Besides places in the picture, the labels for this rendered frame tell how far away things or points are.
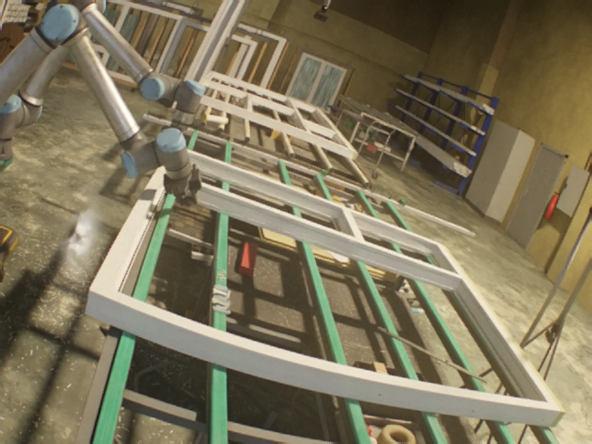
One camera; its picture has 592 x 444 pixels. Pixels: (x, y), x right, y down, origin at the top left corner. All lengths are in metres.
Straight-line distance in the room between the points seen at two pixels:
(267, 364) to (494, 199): 10.14
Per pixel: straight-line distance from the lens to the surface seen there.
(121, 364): 1.11
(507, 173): 11.16
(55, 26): 1.59
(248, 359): 1.22
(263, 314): 2.12
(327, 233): 2.20
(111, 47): 2.09
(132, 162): 1.69
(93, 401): 1.02
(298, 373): 1.25
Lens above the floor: 1.56
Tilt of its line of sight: 16 degrees down
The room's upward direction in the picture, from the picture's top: 23 degrees clockwise
